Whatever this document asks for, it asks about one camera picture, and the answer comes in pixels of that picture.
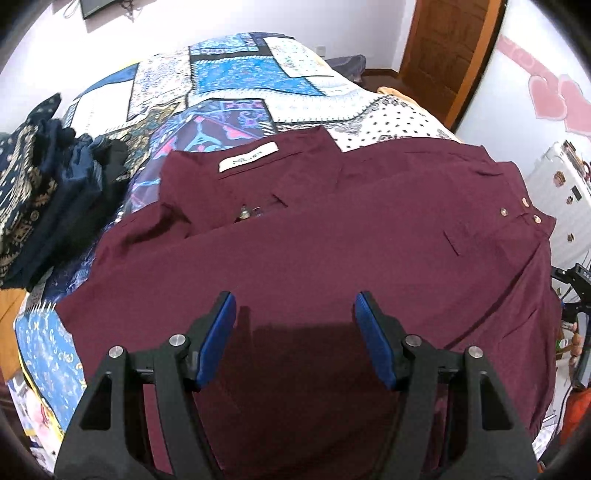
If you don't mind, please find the grey pillow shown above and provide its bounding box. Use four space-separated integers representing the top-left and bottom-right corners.
327 54 367 85

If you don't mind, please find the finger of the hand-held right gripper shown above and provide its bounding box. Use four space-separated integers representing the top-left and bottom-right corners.
549 263 583 297

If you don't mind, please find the pink heart wall sticker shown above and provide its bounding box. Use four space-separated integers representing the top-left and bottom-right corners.
496 34 591 138

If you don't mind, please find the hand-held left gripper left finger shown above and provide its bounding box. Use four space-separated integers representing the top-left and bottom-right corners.
54 291 237 480

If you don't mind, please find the yellow cloth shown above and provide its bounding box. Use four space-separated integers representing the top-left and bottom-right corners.
376 85 419 101

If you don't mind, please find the navy gold patterned cloth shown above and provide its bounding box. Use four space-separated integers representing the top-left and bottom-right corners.
0 92 63 287

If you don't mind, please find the blue patchwork printed bedspread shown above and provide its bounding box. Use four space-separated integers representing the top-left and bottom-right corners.
13 32 463 446

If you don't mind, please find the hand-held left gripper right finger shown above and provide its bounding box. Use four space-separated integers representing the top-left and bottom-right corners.
353 291 541 480

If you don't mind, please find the maroon button shirt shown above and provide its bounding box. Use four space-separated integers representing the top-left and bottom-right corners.
55 127 562 480

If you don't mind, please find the brown wooden door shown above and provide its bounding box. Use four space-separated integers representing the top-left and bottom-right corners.
398 0 505 132

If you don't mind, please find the wall-mounted black television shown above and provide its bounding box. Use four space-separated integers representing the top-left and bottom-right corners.
80 0 117 20

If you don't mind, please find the white suitcase with stickers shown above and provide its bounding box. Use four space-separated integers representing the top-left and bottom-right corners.
526 141 591 278

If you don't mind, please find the orange object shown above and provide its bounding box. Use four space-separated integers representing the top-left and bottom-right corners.
560 387 591 446

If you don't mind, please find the orange cloth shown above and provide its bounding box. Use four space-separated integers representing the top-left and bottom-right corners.
0 287 29 374

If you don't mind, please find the dark blue garment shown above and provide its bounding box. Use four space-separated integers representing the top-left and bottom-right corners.
9 119 132 291

